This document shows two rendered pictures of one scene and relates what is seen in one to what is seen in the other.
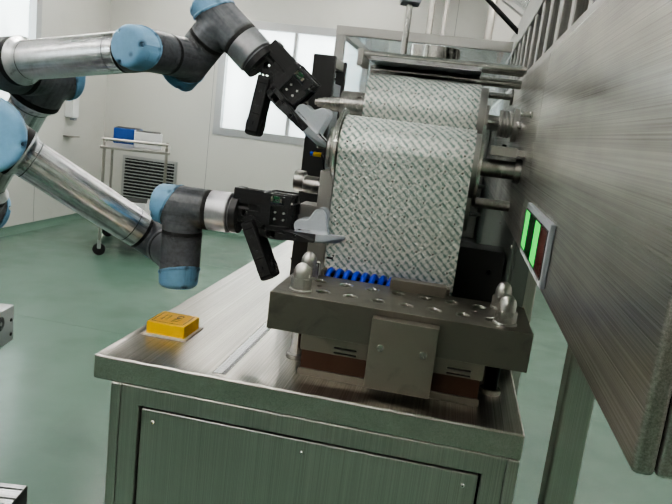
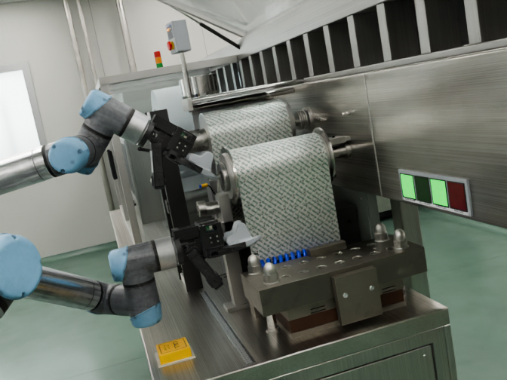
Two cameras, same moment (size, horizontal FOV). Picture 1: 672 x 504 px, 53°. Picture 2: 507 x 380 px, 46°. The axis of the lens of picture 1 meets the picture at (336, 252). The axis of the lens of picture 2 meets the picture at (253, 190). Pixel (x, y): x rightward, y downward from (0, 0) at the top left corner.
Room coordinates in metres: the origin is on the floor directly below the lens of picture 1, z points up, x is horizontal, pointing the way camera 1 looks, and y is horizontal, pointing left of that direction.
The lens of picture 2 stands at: (-0.13, 0.55, 1.45)
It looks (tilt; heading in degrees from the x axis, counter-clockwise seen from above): 9 degrees down; 337
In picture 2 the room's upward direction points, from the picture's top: 10 degrees counter-clockwise
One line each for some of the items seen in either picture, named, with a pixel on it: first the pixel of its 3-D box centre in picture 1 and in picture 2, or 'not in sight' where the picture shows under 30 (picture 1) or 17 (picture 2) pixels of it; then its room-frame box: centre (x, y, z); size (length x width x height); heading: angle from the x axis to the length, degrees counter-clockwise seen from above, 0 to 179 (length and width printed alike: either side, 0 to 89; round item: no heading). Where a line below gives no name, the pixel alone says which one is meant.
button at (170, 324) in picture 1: (173, 324); (173, 350); (1.14, 0.27, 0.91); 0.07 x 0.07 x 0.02; 81
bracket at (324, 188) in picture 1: (311, 246); (225, 252); (1.30, 0.05, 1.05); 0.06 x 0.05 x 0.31; 81
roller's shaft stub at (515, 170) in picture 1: (500, 169); (336, 152); (1.21, -0.27, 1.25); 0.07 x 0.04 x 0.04; 81
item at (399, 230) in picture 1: (393, 234); (292, 221); (1.18, -0.10, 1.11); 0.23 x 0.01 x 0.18; 81
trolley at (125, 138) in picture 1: (135, 189); not in sight; (5.78, 1.79, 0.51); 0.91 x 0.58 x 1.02; 15
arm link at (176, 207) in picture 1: (183, 207); (133, 262); (1.24, 0.29, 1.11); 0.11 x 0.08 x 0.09; 81
